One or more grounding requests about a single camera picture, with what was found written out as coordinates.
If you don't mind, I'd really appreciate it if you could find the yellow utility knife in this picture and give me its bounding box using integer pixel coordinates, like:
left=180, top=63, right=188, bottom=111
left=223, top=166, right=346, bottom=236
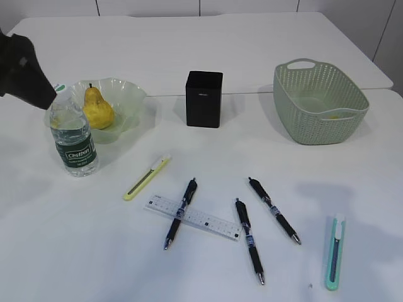
left=123, top=154, right=171, bottom=201

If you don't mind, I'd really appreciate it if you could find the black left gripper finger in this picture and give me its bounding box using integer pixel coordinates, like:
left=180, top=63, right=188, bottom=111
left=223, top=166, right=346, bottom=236
left=1, top=33, right=57, bottom=110

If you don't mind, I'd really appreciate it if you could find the teal utility knife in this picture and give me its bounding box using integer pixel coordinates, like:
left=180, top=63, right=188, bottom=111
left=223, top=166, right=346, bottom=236
left=325, top=214, right=346, bottom=291

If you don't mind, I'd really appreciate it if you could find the black middle pen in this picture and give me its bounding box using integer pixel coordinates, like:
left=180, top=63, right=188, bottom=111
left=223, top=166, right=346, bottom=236
left=235, top=198, right=265, bottom=286

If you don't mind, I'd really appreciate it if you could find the clear water bottle green label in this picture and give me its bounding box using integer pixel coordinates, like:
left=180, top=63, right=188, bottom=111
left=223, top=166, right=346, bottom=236
left=48, top=84, right=99, bottom=177

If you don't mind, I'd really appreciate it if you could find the black square pen holder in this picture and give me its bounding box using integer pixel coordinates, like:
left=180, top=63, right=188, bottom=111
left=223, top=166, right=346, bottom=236
left=185, top=70, right=223, bottom=128

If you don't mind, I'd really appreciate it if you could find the yellow pear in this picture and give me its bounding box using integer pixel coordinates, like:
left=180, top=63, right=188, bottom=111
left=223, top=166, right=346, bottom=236
left=82, top=83, right=115, bottom=130

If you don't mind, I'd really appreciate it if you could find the black pen on ruler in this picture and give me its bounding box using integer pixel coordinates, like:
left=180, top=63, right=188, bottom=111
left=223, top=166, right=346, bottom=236
left=163, top=178, right=198, bottom=250

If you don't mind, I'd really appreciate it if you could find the black right pen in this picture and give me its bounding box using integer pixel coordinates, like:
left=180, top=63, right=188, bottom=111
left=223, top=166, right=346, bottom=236
left=248, top=177, right=302, bottom=245

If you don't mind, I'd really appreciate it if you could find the clear plastic ruler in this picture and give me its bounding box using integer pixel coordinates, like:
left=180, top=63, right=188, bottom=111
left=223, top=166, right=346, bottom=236
left=145, top=195, right=242, bottom=241

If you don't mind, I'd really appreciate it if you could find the green woven plastic basket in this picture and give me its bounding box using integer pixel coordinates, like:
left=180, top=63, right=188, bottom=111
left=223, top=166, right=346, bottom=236
left=273, top=60, right=370, bottom=145

